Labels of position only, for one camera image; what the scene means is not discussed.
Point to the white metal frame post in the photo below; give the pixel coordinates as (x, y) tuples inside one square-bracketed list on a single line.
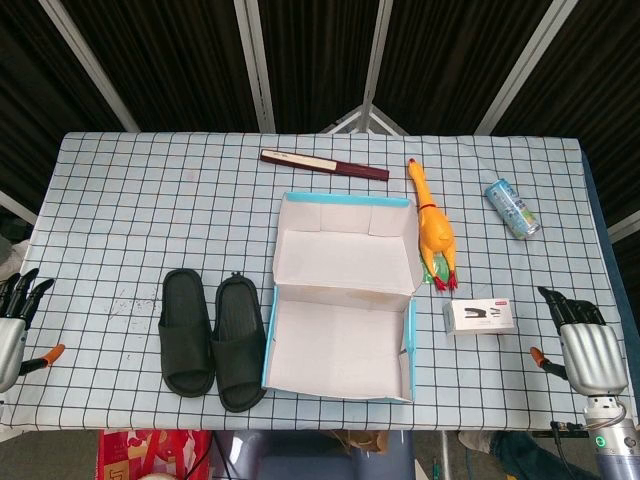
[(520, 65), (17, 207), (375, 75), (625, 226), (255, 75), (90, 67)]

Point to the blue green drink can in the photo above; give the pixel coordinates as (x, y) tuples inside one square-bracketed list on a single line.
[(512, 207)]

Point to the white cloth bundle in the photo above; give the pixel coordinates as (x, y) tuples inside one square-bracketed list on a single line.
[(20, 255)]

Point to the light blue shoe box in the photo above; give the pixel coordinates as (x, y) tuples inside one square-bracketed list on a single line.
[(340, 340)]

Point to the blue checked tablecloth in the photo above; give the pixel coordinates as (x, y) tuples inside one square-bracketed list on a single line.
[(125, 210)]

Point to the dark pleated curtain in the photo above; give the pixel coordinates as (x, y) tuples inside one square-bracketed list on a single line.
[(175, 60)]

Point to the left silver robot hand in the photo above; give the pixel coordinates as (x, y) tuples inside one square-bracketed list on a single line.
[(12, 345)]

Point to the brown paper bag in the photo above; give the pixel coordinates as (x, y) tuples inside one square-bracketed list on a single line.
[(360, 441)]

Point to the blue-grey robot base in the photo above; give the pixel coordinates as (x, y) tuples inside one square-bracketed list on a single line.
[(300, 460)]

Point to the black rubber slipper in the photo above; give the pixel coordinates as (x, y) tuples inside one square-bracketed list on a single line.
[(185, 350), (240, 360)]

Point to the green plastic packet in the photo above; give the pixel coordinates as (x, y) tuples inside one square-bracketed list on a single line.
[(425, 272)]

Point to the red patterned bag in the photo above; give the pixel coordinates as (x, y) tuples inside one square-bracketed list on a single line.
[(150, 455)]

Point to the white stapler box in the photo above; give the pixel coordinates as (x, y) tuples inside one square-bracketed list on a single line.
[(480, 320)]

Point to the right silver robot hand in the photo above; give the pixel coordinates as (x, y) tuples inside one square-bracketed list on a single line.
[(595, 355)]

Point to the white table leg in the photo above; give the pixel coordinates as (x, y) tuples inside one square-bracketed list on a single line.
[(445, 455)]

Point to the blue jeans leg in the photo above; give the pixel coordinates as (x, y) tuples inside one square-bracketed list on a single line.
[(530, 460)]

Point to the white triangular metal frame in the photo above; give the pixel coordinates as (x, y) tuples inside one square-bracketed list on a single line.
[(345, 120)]

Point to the dark red folding fan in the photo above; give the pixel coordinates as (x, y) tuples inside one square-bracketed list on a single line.
[(325, 165)]

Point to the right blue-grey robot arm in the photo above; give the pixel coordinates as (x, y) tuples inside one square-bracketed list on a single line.
[(617, 450)]

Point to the yellow rubber chicken toy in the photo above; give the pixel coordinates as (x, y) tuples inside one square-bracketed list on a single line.
[(436, 230)]

